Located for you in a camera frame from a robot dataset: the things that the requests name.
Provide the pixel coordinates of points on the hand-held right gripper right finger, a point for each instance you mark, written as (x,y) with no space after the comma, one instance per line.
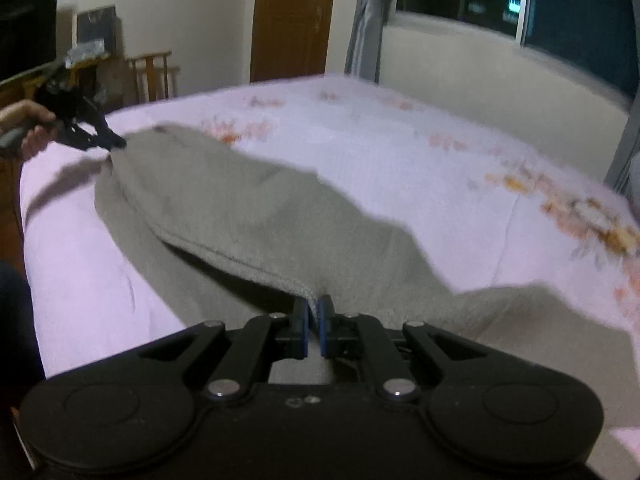
(325,327)

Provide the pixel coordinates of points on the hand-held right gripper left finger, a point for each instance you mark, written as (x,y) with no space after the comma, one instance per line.
(300,327)

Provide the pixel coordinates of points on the brown wooden door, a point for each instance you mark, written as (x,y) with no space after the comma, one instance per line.
(292,20)

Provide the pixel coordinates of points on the sliding glass window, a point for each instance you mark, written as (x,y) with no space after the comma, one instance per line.
(565,5)

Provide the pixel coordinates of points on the pink floral bed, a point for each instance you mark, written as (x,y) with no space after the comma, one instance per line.
(400,160)

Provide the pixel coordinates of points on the dark paper bag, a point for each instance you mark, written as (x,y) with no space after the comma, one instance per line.
(97,25)

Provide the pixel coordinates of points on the wooden chair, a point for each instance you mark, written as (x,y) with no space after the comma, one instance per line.
(152,77)

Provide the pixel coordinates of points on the person's left hand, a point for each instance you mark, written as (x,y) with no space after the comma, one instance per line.
(25,112)

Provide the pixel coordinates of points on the person's dark clothing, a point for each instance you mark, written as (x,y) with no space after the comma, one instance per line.
(15,335)

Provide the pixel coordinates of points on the grey pants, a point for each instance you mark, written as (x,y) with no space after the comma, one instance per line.
(240,210)

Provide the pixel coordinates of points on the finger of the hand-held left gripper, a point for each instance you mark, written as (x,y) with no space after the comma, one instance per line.
(107,136)
(82,141)

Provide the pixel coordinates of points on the grey curtain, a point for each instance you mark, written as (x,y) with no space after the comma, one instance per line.
(365,25)
(625,160)

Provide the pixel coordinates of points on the black television screen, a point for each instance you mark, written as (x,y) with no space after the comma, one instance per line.
(27,25)

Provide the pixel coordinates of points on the wooden desk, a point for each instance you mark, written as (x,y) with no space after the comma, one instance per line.
(112,77)

